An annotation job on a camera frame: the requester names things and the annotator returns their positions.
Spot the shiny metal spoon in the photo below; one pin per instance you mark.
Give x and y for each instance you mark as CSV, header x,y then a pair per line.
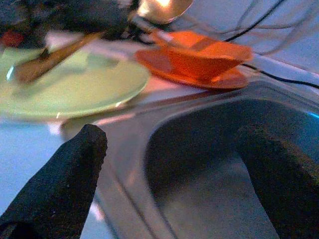
x,y
159,12

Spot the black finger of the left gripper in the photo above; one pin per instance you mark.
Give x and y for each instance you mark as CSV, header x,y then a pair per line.
x,y
94,15

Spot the orange plastic bowl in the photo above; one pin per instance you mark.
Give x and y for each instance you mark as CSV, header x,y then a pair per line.
x,y
199,62

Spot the light green plate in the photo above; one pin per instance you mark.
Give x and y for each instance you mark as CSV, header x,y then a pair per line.
x,y
87,89

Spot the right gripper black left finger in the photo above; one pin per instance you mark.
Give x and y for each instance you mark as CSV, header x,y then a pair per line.
x,y
54,194

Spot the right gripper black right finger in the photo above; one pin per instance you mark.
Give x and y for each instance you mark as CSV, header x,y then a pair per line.
x,y
291,189

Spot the stainless steel sink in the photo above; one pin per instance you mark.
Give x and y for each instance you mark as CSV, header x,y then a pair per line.
x,y
199,199

